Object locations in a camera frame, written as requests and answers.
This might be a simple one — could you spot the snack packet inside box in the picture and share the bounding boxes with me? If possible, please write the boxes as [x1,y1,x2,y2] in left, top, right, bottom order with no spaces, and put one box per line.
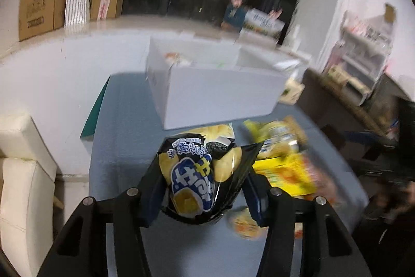
[164,52,192,67]

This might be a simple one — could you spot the cream leather sofa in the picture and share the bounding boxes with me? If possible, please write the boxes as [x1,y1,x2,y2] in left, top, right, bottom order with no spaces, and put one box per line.
[0,111,58,277]

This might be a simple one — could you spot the black potato chip bag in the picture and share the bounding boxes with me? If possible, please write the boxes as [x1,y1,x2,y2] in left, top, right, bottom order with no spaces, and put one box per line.
[157,123,264,226]

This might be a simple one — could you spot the white storage rack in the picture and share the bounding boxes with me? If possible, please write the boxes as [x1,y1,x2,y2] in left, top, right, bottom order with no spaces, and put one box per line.
[327,10,398,106]

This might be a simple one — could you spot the dark wooden cabinet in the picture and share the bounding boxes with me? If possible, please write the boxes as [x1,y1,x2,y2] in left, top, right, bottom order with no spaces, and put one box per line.
[297,69,399,164]

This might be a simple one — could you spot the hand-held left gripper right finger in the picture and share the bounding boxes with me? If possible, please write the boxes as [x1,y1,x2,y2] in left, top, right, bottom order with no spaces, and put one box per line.
[240,172,373,277]

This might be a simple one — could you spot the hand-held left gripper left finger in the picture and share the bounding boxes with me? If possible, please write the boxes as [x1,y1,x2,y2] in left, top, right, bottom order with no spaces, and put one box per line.
[37,156,167,277]

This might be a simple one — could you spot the white cardboard box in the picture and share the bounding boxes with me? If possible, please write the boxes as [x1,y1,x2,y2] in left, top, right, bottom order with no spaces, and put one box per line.
[145,36,312,131]

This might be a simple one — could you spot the yellow-green snack bag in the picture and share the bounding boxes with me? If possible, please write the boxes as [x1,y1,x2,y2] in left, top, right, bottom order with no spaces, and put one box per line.
[243,116,309,161]

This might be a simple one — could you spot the yellow snack box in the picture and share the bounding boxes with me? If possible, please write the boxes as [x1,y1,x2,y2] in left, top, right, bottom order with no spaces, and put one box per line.
[252,153,319,198]

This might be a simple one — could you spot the blue and white carton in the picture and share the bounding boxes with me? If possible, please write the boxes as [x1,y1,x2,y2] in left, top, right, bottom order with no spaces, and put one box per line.
[222,3,286,39]

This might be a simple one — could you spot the round yellow snack cup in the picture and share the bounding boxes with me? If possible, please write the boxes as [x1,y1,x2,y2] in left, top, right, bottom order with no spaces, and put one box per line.
[226,206,268,242]

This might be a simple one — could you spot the pink snack packet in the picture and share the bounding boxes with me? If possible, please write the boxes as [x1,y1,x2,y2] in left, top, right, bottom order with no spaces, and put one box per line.
[303,158,351,210]

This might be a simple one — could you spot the grey table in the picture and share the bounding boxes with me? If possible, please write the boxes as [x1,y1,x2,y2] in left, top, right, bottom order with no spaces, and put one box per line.
[80,71,370,277]

